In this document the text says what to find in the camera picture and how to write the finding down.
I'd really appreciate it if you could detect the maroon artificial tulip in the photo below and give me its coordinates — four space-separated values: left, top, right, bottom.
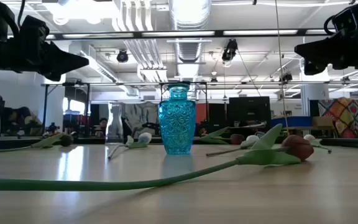
197 126 246 146
0 123 315 192

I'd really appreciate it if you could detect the white artificial tulip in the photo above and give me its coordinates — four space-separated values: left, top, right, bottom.
206 134 260 157
107 132 153 160

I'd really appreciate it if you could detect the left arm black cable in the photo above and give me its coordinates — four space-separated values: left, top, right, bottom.
16 0 27 28

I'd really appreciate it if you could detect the black panel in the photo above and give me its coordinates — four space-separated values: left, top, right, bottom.
227 96 272 127

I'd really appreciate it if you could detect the black aluminium table frame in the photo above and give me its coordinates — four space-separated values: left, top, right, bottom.
0 136 358 151

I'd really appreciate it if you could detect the blue cut-glass vase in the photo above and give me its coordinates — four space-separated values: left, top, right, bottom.
158 83 197 156

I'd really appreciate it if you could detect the black overhead light beam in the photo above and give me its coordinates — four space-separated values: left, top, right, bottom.
7 28 337 40

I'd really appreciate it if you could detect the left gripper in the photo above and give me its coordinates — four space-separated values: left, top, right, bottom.
9 39 90 83

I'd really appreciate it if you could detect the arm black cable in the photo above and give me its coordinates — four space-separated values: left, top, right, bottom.
16 0 27 28
323 14 336 35

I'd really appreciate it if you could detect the person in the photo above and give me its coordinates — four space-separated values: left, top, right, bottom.
98 117 109 138

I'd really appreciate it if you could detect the blue storage bin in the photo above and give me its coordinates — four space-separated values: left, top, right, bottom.
270 116 313 128

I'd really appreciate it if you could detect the colourful patchwork quilt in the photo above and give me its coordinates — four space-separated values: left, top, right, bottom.
318 96 358 139

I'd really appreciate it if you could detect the black ceiling camera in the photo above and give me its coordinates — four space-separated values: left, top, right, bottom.
116 49 129 64

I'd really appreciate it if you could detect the peach artificial tulip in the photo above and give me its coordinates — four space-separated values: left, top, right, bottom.
303 133 333 154

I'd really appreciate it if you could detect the white pillar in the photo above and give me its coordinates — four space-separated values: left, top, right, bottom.
300 67 331 118

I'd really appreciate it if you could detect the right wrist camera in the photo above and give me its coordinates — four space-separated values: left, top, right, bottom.
332 6 358 32

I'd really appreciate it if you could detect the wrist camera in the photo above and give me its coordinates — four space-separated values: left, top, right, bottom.
19 15 50 43
332 6 358 32

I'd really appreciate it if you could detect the black hanging camera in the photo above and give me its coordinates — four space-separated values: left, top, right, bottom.
221 39 239 63

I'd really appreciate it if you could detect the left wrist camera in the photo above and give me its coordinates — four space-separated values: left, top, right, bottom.
19 15 50 43

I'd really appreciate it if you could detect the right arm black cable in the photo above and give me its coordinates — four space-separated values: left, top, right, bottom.
323 14 336 35

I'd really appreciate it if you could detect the dark purple artificial tulip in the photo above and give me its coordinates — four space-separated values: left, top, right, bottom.
0 133 74 154

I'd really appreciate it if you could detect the silver ventilation duct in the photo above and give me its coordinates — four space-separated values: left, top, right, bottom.
168 0 213 63

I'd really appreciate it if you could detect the thin grey hanging cable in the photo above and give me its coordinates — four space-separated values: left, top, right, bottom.
273 0 289 135

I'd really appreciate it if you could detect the cardboard box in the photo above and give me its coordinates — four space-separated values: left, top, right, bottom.
312 116 335 128

